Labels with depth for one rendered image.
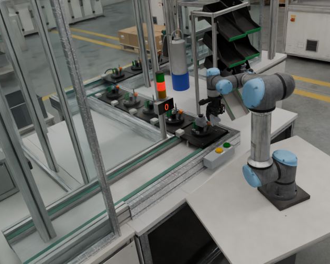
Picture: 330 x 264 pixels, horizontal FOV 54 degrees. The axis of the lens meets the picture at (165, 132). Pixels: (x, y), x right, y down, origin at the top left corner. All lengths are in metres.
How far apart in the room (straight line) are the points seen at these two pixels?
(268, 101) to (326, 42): 4.57
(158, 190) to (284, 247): 0.66
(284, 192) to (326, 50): 4.42
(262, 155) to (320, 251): 1.36
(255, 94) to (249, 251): 0.68
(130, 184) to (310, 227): 0.93
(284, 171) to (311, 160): 0.47
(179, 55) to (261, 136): 1.55
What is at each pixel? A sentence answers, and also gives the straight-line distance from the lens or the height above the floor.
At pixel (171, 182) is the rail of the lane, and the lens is 1.79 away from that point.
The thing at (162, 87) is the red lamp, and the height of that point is 1.33.
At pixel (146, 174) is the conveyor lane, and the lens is 1.89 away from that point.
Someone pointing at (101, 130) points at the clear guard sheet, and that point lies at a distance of 1.78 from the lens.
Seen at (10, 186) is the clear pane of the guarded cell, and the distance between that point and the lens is 1.26.
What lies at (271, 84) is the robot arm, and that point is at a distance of 1.40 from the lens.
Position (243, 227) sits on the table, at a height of 0.86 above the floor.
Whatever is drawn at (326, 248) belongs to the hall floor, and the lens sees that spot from 2.79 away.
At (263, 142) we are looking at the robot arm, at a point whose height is 1.24.
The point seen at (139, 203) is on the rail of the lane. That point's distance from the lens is 1.68.
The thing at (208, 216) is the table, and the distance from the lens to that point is 1.69.
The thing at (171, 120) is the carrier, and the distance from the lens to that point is 2.21.
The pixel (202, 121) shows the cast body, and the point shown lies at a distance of 2.05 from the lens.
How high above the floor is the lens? 2.07
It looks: 31 degrees down
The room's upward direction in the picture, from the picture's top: 7 degrees counter-clockwise
